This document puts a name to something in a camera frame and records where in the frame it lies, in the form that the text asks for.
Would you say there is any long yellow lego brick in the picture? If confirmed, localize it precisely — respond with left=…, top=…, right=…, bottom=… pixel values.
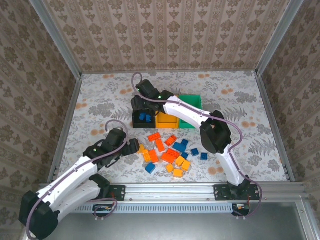
left=138, top=143, right=152, bottom=163

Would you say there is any aluminium frame post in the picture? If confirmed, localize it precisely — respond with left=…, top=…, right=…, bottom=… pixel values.
left=255, top=0, right=305, bottom=76
left=28, top=0, right=83, bottom=79

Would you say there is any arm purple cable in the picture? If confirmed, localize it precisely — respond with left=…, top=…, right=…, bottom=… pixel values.
left=131, top=72, right=263, bottom=221
left=26, top=119, right=130, bottom=240

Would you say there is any green plastic container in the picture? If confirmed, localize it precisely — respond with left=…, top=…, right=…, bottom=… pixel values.
left=177, top=94, right=203, bottom=130

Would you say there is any grey slotted cable duct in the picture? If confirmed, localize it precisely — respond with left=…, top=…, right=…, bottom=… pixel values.
left=74, top=201, right=251, bottom=214

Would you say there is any wide aluminium base rail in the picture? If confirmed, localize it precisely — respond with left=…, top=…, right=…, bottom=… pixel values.
left=39, top=181, right=310, bottom=203

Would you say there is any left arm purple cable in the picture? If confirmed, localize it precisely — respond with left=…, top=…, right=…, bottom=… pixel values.
left=26, top=119, right=130, bottom=240

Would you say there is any long orange lego brick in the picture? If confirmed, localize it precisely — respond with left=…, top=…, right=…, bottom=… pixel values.
left=161, top=148, right=181, bottom=164
left=147, top=132, right=162, bottom=143
left=164, top=134, right=178, bottom=147
left=154, top=138, right=166, bottom=153
left=148, top=149, right=160, bottom=164

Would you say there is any aluminium side rail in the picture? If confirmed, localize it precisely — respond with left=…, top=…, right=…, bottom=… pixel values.
left=254, top=71, right=296, bottom=183
left=46, top=74, right=83, bottom=184

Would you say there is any grey metal panel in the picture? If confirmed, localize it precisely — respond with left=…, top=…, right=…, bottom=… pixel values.
left=23, top=201, right=310, bottom=240

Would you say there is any thin aluminium rail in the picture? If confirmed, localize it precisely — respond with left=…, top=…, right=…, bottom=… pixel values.
left=81, top=68, right=258, bottom=75

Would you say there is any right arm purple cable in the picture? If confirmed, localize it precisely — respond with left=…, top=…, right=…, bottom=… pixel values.
left=131, top=72, right=263, bottom=221

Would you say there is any yellow plastic container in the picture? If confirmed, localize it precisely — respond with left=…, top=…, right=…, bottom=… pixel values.
left=155, top=111, right=180, bottom=129

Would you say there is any black plastic container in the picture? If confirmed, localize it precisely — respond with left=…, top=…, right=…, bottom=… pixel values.
left=132, top=108, right=157, bottom=129

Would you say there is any long blue lego brick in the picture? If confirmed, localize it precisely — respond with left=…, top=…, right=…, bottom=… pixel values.
left=172, top=141, right=187, bottom=153

